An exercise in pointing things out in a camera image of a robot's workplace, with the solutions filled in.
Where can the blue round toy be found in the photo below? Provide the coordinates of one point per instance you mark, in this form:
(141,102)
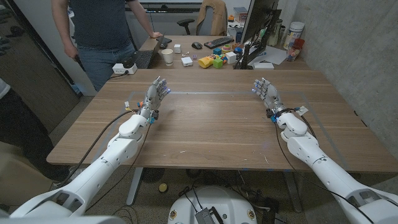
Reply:
(237,50)

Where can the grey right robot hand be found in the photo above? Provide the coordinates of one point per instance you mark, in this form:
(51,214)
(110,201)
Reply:
(270,93)

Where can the tall dark bottle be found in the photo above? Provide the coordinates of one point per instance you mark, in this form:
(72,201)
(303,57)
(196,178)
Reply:
(274,34)

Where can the yellow ball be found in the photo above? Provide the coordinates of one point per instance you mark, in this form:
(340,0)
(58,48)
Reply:
(163,188)

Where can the person in black clothes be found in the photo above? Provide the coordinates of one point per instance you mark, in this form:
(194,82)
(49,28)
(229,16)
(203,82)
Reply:
(21,124)

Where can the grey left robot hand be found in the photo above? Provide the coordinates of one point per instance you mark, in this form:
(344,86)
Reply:
(154,95)

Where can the black keyboard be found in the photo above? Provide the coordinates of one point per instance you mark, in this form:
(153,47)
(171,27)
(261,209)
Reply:
(218,42)

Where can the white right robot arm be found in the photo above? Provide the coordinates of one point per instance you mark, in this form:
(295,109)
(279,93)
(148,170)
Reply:
(326,168)

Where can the black phone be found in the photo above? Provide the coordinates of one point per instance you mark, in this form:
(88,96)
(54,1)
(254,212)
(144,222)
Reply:
(164,40)

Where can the black office chair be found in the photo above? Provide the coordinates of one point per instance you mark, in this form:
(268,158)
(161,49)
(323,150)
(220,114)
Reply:
(186,23)

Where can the teal toy cube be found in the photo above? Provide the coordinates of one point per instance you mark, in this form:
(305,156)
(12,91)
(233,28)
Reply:
(217,51)

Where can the green toy cube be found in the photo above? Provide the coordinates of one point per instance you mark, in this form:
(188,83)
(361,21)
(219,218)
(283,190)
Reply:
(218,63)

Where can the white cabinet panel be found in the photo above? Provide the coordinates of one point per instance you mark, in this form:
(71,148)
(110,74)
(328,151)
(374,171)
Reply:
(43,37)

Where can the white paper sheet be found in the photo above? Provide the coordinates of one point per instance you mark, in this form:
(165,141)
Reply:
(275,56)

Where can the person in dark t-shirt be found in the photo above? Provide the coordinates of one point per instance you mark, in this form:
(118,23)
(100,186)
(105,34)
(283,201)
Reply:
(99,28)

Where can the black computer mouse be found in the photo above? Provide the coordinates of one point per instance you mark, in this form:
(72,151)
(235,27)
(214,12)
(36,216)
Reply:
(196,45)

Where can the yellow toy cylinder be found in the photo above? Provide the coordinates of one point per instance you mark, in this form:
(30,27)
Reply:
(205,62)

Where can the black computer monitor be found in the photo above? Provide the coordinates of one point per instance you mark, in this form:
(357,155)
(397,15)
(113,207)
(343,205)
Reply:
(258,18)

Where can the grey tape outline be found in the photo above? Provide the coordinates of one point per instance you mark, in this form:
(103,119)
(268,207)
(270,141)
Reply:
(217,92)

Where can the clear plastic storage box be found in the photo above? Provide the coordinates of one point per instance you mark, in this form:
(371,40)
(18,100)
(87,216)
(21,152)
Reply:
(240,14)

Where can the black round floor disc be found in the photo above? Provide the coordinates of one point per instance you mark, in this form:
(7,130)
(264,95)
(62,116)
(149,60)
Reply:
(153,175)

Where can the tan jacket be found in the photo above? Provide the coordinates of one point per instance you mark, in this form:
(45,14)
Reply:
(217,17)

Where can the small white cube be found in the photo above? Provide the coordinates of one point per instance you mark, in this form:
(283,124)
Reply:
(177,48)

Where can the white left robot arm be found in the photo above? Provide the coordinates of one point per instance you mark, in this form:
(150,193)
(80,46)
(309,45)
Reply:
(93,174)

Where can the grey table leg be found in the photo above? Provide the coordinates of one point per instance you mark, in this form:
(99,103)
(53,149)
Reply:
(293,193)
(135,186)

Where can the large white cube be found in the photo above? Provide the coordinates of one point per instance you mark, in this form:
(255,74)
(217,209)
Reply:
(231,58)

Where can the white flat adapter box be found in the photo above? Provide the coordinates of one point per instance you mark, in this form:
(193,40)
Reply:
(186,61)

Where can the white canister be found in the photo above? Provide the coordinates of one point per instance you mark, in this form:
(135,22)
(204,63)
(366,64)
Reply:
(293,34)

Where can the wooden back desk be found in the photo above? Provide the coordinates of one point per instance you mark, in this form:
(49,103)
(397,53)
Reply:
(186,39)

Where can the white paper cup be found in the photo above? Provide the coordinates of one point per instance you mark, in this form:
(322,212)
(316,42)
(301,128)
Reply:
(168,57)

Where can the black laptop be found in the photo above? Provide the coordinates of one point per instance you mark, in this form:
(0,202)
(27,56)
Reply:
(146,57)

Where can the black box on torso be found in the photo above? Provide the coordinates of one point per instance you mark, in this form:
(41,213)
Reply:
(205,216)

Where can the blue cup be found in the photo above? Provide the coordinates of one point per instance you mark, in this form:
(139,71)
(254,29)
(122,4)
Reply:
(238,37)

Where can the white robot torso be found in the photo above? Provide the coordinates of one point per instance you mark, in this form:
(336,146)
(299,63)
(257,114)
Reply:
(217,202)

